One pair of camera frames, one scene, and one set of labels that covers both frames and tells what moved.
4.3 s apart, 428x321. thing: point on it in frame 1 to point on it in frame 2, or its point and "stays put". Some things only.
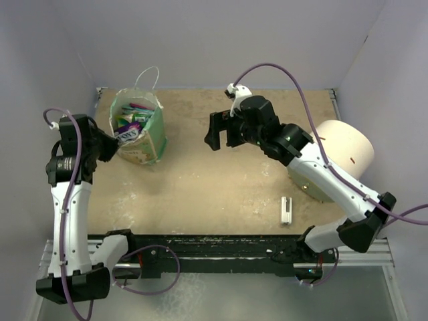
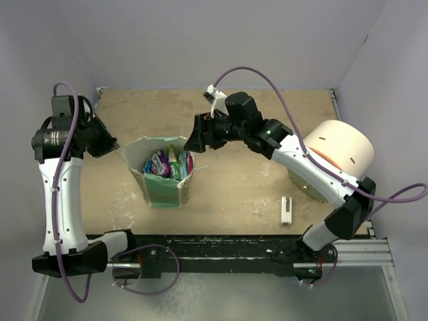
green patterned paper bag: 146,147 to 160,192
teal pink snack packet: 134,108 to 186,163
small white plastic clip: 286,210 stays put
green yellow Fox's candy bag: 122,120 to 174,164
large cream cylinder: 346,144 stays put
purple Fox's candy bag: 127,133 to 160,164
